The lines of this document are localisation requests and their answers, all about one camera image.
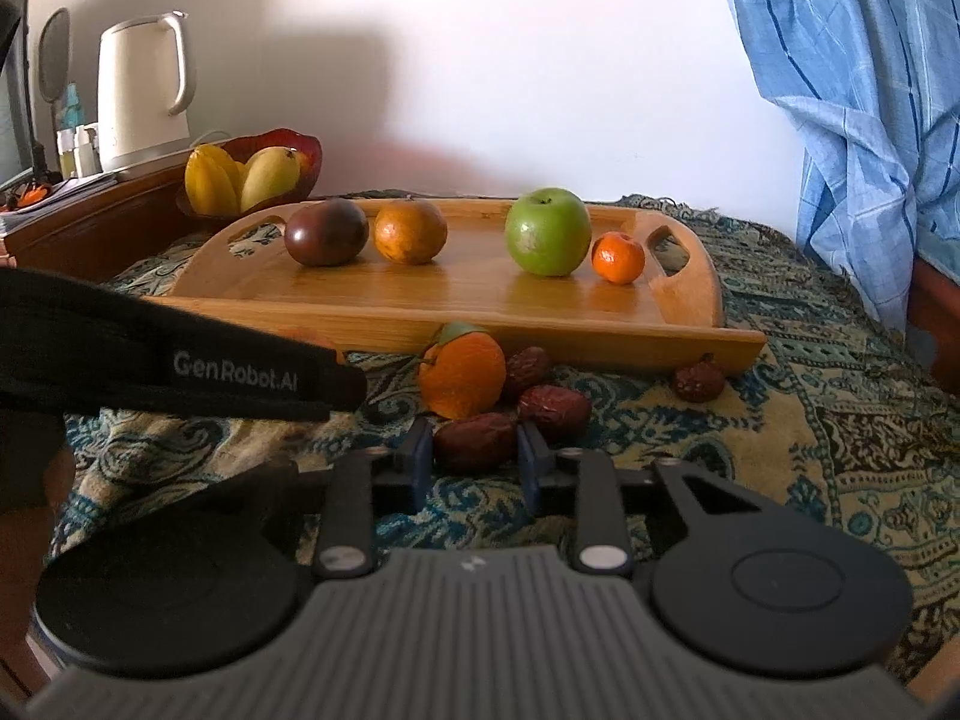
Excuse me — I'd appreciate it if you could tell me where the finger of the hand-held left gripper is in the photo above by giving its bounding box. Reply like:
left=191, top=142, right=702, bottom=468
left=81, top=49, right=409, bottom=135
left=330, top=360, right=370, bottom=416

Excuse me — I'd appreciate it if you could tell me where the round standing mirror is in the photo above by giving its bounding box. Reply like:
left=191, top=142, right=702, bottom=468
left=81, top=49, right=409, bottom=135
left=37, top=7, right=72, bottom=102

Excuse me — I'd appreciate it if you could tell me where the brown wooden cabinet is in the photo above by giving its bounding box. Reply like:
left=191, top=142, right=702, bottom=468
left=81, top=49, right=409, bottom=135
left=0, top=161, right=196, bottom=286

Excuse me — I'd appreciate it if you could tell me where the dark purple round fruit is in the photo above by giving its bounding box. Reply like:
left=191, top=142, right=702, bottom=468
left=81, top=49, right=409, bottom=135
left=283, top=199, right=370, bottom=268

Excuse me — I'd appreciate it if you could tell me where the teal paisley table cover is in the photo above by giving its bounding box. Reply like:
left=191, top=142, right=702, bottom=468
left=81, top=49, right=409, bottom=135
left=45, top=191, right=960, bottom=683

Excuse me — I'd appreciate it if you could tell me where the white electric kettle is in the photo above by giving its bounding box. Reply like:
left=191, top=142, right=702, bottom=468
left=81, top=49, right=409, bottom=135
left=97, top=11, right=197, bottom=173

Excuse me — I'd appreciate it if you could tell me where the stack of papers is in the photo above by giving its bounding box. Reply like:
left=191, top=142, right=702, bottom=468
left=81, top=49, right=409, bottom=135
left=0, top=172, right=121, bottom=233

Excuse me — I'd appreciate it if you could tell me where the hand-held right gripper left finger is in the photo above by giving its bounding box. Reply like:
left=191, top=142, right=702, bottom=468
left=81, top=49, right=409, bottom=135
left=195, top=418, right=436, bottom=581

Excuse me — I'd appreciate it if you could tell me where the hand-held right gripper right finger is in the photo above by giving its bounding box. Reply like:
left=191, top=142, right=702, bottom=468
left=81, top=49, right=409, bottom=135
left=514, top=420, right=760, bottom=580

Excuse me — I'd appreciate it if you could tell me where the yellow starfruit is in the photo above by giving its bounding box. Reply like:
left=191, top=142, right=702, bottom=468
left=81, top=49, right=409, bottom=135
left=185, top=144, right=242, bottom=215

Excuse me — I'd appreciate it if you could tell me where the tangerine with green leaf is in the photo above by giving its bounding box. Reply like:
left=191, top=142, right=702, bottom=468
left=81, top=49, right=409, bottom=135
left=417, top=322, right=507, bottom=421

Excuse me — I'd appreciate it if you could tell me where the brownish orange citrus fruit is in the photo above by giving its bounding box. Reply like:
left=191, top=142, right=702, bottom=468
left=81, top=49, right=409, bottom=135
left=373, top=199, right=449, bottom=266

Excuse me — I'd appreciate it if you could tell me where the green apple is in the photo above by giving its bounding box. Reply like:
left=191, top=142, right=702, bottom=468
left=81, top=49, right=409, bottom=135
left=505, top=187, right=593, bottom=277

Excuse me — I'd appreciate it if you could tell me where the blue plaid cloth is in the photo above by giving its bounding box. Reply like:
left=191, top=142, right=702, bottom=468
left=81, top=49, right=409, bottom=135
left=724, top=0, right=960, bottom=335

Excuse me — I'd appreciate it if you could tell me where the yellow mango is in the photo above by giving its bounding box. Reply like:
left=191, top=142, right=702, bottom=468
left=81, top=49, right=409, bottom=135
left=240, top=148, right=302, bottom=212

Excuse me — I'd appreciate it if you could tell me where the dried red date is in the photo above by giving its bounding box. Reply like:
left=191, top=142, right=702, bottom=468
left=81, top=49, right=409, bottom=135
left=517, top=384, right=593, bottom=442
left=501, top=346, right=554, bottom=402
left=671, top=356, right=727, bottom=404
left=433, top=412, right=520, bottom=475

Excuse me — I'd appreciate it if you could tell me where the red glass bowl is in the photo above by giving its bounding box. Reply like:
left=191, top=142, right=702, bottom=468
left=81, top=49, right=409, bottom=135
left=176, top=127, right=323, bottom=222

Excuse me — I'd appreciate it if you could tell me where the wooden chair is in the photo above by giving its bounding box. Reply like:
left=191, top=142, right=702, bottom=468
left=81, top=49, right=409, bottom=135
left=904, top=229, right=960, bottom=391

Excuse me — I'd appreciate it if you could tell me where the wooden tray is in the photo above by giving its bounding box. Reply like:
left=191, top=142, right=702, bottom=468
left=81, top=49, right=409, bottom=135
left=139, top=197, right=767, bottom=376

